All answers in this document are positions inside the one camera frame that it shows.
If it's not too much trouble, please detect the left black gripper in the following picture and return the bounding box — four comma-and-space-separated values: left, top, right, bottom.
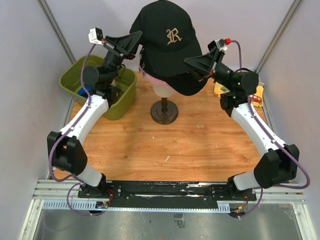
102, 30, 144, 85

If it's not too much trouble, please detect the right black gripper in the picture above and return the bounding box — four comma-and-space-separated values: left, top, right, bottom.
181, 47, 235, 92

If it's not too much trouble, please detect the black cap white logo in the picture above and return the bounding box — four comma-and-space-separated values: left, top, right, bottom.
138, 47, 210, 97

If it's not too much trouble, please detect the pink baseball cap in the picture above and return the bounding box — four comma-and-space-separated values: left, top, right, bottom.
138, 66, 175, 91

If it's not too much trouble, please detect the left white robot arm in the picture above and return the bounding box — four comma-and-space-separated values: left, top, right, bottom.
47, 27, 143, 198

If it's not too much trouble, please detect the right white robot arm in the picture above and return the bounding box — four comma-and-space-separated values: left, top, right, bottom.
184, 39, 300, 200

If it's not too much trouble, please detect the beige and black cap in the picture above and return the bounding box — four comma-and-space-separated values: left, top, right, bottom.
110, 79, 118, 104

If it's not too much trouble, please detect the white mannequin head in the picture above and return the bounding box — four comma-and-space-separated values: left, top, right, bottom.
152, 84, 176, 98

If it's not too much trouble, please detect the yellow cartoon car cloth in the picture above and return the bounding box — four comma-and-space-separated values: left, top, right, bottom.
213, 83, 264, 108

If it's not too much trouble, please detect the blue item in bin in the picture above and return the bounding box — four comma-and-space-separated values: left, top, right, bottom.
77, 86, 91, 99

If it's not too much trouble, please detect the green plastic bin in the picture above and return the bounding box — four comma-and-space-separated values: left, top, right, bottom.
59, 55, 137, 121

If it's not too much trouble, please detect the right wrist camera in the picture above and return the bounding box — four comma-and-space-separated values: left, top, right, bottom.
215, 38, 232, 52

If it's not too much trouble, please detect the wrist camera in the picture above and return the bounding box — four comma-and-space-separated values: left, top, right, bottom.
215, 38, 232, 52
88, 27, 103, 45

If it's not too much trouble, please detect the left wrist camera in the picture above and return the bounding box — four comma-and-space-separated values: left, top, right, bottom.
88, 27, 103, 45

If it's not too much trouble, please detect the left aluminium frame post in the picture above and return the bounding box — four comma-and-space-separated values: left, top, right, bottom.
36, 0, 76, 64

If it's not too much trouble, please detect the aluminium frame post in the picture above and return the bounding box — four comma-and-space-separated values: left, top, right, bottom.
255, 0, 304, 74
36, 0, 76, 64

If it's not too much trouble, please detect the right aluminium frame post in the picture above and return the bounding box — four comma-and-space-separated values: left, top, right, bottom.
255, 0, 304, 74

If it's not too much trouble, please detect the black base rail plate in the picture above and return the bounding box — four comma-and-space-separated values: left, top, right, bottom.
78, 180, 257, 206

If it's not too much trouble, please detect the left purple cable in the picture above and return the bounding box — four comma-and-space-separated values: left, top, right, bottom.
47, 44, 108, 217

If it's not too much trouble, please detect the grey slotted cable duct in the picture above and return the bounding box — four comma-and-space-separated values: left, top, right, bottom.
42, 199, 231, 214

